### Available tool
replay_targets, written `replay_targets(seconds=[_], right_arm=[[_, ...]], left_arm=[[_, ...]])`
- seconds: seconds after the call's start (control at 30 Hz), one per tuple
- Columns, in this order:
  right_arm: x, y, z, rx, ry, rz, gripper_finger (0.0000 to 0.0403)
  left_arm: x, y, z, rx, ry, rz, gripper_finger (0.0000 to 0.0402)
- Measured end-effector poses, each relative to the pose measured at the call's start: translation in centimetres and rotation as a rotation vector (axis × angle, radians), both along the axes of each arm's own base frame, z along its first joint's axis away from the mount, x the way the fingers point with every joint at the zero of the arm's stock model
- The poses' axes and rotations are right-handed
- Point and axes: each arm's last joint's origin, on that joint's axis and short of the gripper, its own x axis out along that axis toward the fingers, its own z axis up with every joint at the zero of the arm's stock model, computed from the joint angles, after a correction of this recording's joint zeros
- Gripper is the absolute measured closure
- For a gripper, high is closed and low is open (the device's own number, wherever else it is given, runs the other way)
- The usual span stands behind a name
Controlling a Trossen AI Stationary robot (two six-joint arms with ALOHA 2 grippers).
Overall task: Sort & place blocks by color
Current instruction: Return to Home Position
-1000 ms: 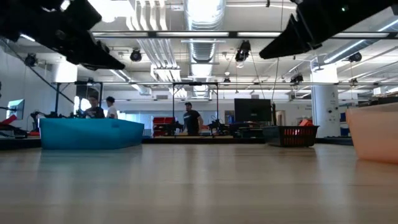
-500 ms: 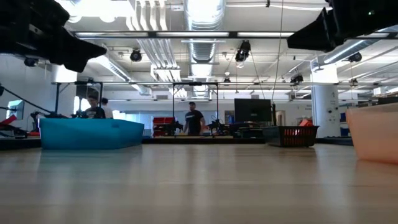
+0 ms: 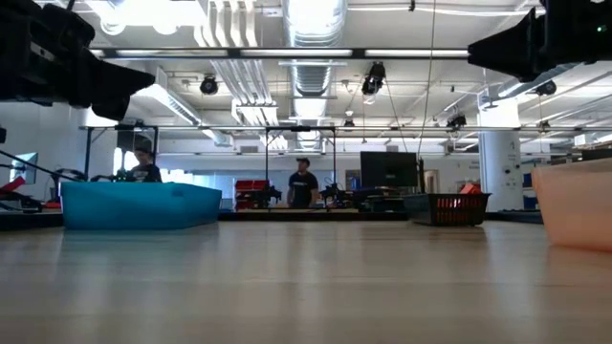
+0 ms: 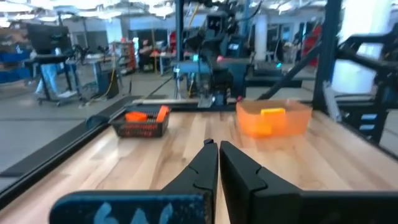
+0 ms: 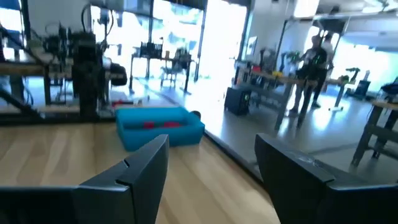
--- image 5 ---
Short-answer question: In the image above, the blue plastic bin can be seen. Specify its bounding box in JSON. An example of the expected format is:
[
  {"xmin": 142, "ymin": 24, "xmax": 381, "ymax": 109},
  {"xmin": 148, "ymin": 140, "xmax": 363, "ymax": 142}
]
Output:
[{"xmin": 115, "ymin": 106, "xmax": 206, "ymax": 152}]

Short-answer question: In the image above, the long wooden workbench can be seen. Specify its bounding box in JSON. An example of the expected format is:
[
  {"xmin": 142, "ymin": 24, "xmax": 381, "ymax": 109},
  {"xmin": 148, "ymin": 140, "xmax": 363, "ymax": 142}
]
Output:
[{"xmin": 238, "ymin": 65, "xmax": 345, "ymax": 131}]

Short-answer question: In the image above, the distant cluttered table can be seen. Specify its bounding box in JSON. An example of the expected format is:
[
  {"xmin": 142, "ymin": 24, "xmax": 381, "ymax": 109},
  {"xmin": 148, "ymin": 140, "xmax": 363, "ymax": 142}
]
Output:
[{"xmin": 129, "ymin": 41, "xmax": 194, "ymax": 95}]

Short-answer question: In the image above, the black box on floor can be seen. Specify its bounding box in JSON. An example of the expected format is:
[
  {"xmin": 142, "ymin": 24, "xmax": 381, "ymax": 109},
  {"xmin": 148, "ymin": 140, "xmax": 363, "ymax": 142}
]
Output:
[{"xmin": 224, "ymin": 86, "xmax": 253, "ymax": 116}]

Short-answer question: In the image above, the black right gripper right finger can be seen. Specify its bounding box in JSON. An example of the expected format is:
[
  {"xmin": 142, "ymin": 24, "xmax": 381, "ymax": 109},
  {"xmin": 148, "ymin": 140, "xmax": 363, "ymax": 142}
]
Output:
[{"xmin": 254, "ymin": 133, "xmax": 398, "ymax": 224}]

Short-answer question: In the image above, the wooden side table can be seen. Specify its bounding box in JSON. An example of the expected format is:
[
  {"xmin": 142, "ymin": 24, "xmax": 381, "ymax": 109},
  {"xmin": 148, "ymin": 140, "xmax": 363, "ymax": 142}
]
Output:
[{"xmin": 350, "ymin": 98, "xmax": 398, "ymax": 169}]

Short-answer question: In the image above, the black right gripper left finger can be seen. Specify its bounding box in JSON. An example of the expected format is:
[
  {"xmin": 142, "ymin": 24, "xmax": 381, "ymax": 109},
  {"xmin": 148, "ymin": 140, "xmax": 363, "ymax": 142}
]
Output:
[{"xmin": 0, "ymin": 134, "xmax": 170, "ymax": 224}]

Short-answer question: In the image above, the person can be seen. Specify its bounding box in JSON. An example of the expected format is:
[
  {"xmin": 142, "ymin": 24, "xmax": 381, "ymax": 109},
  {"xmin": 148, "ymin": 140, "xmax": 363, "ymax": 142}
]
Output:
[
  {"xmin": 312, "ymin": 32, "xmax": 335, "ymax": 110},
  {"xmin": 289, "ymin": 35, "xmax": 327, "ymax": 114}
]

